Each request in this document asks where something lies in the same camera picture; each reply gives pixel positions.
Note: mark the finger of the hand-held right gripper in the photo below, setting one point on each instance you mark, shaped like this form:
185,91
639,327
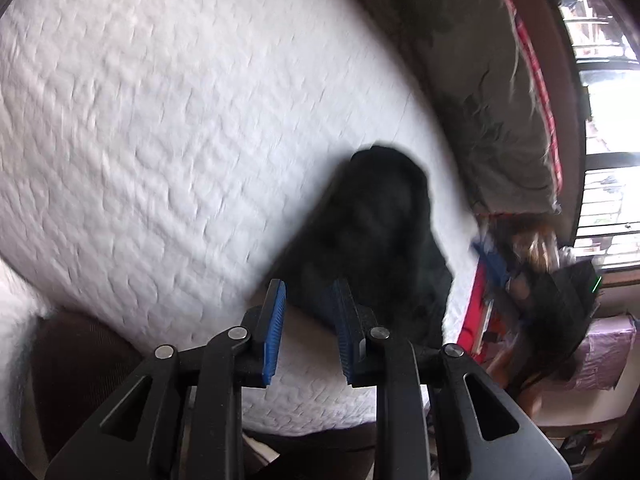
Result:
492,265

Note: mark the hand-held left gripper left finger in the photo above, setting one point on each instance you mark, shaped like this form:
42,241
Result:
274,330

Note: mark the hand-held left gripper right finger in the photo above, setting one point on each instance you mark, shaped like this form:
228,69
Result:
345,335

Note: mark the black pants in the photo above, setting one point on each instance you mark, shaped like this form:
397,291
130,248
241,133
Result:
380,240

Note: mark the purple wrapped box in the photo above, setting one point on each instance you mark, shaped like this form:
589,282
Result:
605,355

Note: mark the grey floral pillow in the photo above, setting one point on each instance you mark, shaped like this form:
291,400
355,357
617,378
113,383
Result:
480,85

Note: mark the red patterned blanket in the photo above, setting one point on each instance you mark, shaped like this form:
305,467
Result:
540,85

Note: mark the barred window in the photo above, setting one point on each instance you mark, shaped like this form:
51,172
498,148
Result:
605,110

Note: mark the white quilted mattress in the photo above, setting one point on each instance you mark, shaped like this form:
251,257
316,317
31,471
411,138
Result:
150,135

